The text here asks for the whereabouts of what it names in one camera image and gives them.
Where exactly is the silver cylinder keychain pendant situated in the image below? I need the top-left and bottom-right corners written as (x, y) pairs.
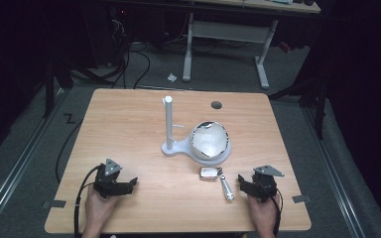
top-left (219, 176), bottom-right (235, 202)

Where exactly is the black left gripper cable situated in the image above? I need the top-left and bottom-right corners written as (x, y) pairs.
top-left (73, 165), bottom-right (102, 238)

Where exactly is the grey tape strip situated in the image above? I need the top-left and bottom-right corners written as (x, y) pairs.
top-left (292, 194), bottom-right (313, 204)
top-left (42, 199), bottom-right (67, 209)

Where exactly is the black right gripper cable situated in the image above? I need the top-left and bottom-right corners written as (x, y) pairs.
top-left (272, 186), bottom-right (283, 238)

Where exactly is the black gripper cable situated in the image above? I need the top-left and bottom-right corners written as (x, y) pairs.
top-left (73, 165), bottom-right (102, 238)
top-left (272, 186), bottom-right (283, 238)

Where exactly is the person's left hand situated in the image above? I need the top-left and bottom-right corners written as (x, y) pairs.
top-left (84, 187), bottom-right (120, 233)

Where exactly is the metal floor rail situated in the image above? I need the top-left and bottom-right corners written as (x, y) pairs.
top-left (301, 105), bottom-right (369, 238)
top-left (0, 88), bottom-right (65, 234)

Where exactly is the person's right hand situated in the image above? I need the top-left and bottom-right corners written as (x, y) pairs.
top-left (246, 192), bottom-right (281, 236)

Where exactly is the white stand with post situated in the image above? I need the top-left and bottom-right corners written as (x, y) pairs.
top-left (161, 95), bottom-right (233, 167)

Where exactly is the bundle of black cables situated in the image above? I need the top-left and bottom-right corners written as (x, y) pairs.
top-left (110, 18), bottom-right (152, 90)

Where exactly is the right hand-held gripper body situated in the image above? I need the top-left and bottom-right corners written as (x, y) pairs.
top-left (248, 165), bottom-right (286, 203)

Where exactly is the white bowl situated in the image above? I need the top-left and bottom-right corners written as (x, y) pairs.
top-left (190, 120), bottom-right (229, 162)

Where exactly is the black metal stand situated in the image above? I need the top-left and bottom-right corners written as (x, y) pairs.
top-left (42, 54), bottom-right (74, 119)
top-left (267, 62), bottom-right (329, 141)

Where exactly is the black floor cable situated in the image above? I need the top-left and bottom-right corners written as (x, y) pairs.
top-left (55, 118), bottom-right (84, 184)

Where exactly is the wooden desk with grey legs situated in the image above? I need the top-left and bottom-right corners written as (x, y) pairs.
top-left (105, 0), bottom-right (322, 90)

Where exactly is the silver key fob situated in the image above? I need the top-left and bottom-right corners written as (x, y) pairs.
top-left (198, 167), bottom-right (219, 181)

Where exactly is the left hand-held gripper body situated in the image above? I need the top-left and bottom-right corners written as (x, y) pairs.
top-left (93, 158), bottom-right (131, 199)

